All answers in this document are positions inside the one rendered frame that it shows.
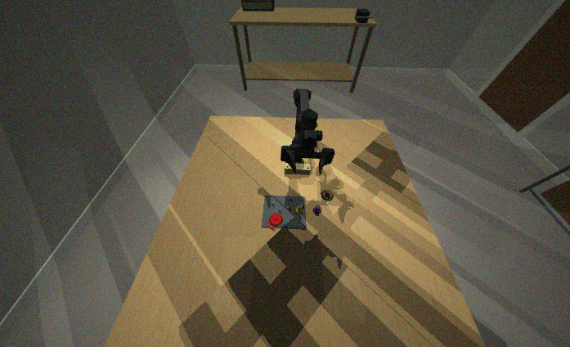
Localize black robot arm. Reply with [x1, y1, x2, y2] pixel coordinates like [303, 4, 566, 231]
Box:
[290, 88, 323, 150]

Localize red gear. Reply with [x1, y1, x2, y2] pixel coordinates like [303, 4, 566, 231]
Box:
[269, 214, 283, 226]

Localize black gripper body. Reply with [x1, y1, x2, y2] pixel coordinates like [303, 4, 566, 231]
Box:
[281, 138, 334, 164]

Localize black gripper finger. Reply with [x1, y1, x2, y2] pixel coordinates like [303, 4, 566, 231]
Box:
[285, 151, 296, 173]
[319, 152, 330, 174]

